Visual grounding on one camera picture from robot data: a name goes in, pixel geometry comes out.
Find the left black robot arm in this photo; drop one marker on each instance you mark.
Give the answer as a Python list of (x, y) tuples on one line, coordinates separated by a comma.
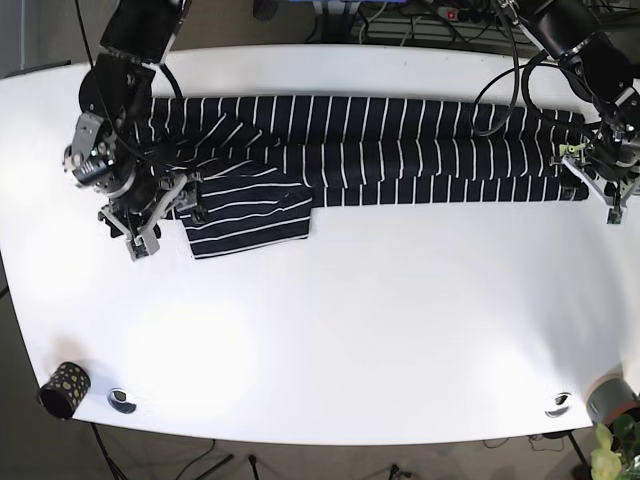
[(570, 70)]

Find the grey flower pot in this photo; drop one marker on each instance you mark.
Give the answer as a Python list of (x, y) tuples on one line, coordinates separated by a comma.
[(609, 397)]

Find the left silver table grommet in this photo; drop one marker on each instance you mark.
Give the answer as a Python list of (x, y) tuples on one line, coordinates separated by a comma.
[(118, 400)]

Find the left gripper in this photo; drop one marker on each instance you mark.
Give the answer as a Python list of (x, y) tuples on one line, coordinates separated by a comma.
[(613, 190)]

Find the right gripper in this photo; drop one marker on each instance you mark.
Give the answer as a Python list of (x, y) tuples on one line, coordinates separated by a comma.
[(135, 214)]

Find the black gold-dotted cup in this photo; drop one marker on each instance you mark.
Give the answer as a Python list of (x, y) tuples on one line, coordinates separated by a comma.
[(62, 394)]

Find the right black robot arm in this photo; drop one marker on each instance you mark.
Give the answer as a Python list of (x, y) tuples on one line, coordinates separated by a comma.
[(105, 154)]

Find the navy white-striped T-shirt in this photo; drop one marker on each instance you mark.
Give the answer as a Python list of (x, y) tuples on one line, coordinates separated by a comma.
[(267, 162)]

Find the green potted plant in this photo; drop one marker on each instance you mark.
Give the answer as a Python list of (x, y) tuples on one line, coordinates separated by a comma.
[(616, 456)]

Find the right silver table grommet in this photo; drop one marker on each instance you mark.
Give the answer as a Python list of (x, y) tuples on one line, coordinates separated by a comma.
[(559, 405)]

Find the silver table grommet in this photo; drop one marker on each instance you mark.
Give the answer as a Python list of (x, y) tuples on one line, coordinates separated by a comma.
[(559, 405), (118, 400)]

